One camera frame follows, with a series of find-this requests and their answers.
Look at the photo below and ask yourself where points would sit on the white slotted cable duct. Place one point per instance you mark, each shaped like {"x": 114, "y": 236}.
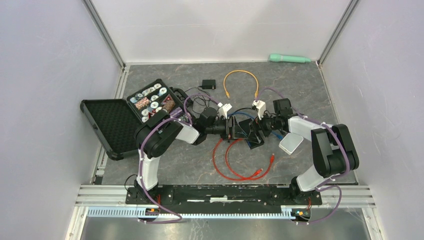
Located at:
{"x": 153, "y": 213}

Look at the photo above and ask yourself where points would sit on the white plastic box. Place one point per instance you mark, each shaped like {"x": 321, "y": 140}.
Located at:
{"x": 290, "y": 143}

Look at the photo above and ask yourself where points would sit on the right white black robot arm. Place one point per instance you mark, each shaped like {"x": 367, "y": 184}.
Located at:
{"x": 333, "y": 151}

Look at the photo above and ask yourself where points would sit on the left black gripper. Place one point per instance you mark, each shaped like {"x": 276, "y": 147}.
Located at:
{"x": 234, "y": 132}

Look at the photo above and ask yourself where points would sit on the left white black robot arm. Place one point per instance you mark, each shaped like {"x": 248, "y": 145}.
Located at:
{"x": 160, "y": 131}

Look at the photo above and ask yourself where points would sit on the black network switch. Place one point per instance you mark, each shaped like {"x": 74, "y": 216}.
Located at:
{"x": 252, "y": 133}

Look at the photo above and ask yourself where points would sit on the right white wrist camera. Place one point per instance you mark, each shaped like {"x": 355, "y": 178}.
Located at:
{"x": 260, "y": 106}

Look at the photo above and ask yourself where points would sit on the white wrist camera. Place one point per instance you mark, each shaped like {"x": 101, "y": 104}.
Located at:
{"x": 260, "y": 106}
{"x": 223, "y": 109}

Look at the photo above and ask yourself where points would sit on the black power adapter with cord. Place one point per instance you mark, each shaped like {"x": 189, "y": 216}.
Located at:
{"x": 201, "y": 100}

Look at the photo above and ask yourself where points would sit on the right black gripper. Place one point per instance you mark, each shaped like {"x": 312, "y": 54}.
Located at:
{"x": 258, "y": 125}

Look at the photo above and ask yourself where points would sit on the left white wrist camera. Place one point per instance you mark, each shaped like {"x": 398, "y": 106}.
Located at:
{"x": 223, "y": 109}

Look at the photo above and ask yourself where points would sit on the black poker chip case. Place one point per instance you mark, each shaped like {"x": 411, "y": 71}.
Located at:
{"x": 115, "y": 121}

